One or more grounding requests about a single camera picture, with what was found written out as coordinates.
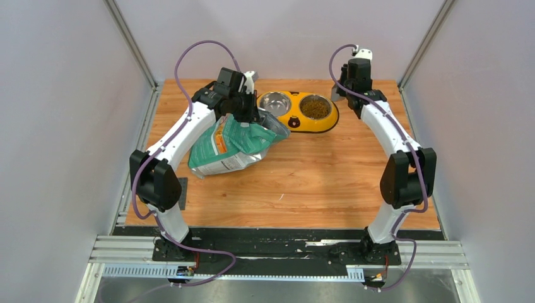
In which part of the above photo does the brown kibble pet food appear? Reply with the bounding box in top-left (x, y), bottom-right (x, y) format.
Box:
top-left (300, 98), bottom-right (331, 120)

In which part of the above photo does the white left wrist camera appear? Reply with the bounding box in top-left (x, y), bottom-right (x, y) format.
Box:
top-left (244, 71), bottom-right (259, 94)

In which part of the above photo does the aluminium frame post right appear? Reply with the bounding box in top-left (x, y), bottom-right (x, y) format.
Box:
top-left (397, 0), bottom-right (457, 92)

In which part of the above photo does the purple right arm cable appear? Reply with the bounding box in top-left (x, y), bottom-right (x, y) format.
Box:
top-left (327, 44), bottom-right (429, 292)

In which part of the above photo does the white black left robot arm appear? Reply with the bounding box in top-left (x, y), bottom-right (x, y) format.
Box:
top-left (129, 68), bottom-right (259, 261)

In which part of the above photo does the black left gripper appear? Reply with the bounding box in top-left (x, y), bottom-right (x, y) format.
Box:
top-left (228, 89), bottom-right (261, 123)

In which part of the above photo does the dark grey building plate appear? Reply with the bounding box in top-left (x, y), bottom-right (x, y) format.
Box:
top-left (177, 177), bottom-right (188, 211)

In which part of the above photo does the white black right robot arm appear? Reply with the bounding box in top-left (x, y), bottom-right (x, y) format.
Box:
top-left (337, 56), bottom-right (437, 264)

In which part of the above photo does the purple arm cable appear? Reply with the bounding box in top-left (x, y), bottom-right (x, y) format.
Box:
top-left (131, 40), bottom-right (244, 288)
top-left (327, 44), bottom-right (429, 292)

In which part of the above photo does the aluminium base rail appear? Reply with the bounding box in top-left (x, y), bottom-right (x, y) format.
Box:
top-left (76, 235), bottom-right (480, 302)

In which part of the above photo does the green pet food bag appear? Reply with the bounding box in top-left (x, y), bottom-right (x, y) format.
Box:
top-left (188, 109), bottom-right (290, 178)

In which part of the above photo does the aluminium frame post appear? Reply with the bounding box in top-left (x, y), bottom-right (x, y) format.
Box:
top-left (103, 0), bottom-right (159, 91)
top-left (397, 0), bottom-right (457, 92)

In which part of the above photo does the aluminium frame post left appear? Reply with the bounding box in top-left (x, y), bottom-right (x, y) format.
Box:
top-left (103, 0), bottom-right (159, 91)

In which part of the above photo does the grey metal scoop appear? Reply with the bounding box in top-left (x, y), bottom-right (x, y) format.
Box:
top-left (331, 85), bottom-right (346, 102)

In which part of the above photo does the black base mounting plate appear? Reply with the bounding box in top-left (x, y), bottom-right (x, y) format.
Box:
top-left (112, 226), bottom-right (444, 276)

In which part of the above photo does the yellow double pet bowl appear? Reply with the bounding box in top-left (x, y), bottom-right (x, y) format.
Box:
top-left (257, 91), bottom-right (339, 133)

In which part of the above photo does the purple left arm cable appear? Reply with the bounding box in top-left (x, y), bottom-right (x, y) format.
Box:
top-left (131, 40), bottom-right (244, 288)

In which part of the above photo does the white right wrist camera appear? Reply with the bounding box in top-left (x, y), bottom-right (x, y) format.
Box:
top-left (352, 48), bottom-right (373, 61)

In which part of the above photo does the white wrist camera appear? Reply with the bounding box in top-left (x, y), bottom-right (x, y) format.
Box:
top-left (244, 71), bottom-right (259, 94)
top-left (352, 48), bottom-right (373, 61)

